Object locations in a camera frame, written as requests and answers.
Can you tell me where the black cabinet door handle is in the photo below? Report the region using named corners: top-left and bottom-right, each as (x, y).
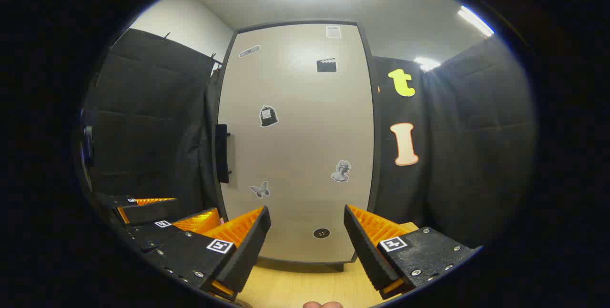
top-left (214, 123), bottom-right (233, 184)

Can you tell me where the ceiling light panel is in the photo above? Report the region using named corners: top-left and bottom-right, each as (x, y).
top-left (414, 56), bottom-right (441, 72)
top-left (457, 5), bottom-right (495, 38)

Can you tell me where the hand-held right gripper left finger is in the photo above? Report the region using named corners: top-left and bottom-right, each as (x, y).
top-left (143, 205), bottom-right (271, 301)

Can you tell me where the black backdrop cloth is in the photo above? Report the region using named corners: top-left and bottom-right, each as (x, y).
top-left (83, 27), bottom-right (537, 246)

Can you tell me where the beige cabinet door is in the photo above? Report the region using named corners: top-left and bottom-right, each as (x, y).
top-left (217, 23), bottom-right (375, 265)

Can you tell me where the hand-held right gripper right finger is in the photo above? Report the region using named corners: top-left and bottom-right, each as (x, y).
top-left (343, 205), bottom-right (482, 300)

